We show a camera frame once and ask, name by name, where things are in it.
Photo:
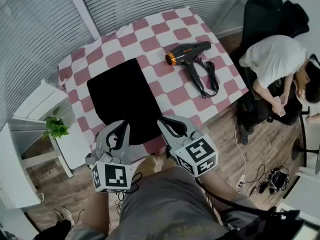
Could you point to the white desk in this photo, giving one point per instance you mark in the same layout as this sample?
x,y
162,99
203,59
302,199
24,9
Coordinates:
x,y
12,171

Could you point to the person's grey shirt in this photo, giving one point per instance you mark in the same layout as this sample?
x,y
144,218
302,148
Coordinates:
x,y
170,209

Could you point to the black chest pack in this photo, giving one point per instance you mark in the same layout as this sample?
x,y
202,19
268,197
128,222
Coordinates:
x,y
270,226

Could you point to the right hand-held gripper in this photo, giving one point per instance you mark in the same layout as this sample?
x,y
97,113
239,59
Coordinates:
x,y
197,154

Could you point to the red white checkered tablecloth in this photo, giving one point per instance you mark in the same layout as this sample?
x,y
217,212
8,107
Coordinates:
x,y
162,35

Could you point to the white chair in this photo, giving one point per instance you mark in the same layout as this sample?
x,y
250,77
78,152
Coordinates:
x,y
75,154

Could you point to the person's khaki trousers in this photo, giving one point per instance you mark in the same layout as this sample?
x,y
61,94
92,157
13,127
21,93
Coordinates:
x,y
152,164

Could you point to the small green potted plant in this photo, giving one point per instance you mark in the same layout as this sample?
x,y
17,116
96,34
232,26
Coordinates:
x,y
56,127

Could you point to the person's right forearm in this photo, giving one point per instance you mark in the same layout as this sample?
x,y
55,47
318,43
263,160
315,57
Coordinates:
x,y
220,189

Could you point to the black round stand base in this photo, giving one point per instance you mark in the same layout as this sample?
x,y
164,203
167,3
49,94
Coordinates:
x,y
298,149

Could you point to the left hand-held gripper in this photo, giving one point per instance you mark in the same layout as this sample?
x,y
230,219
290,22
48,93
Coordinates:
x,y
112,175

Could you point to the white power strip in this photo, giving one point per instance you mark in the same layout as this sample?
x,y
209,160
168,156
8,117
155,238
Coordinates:
x,y
241,181

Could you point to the person's left forearm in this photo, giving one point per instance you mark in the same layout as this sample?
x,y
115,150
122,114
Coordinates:
x,y
97,214

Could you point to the black office chair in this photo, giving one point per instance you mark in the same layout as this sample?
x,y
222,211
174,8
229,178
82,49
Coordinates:
x,y
295,19
262,21

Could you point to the black cloth bag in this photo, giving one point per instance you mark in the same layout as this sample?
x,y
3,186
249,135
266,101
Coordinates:
x,y
120,96

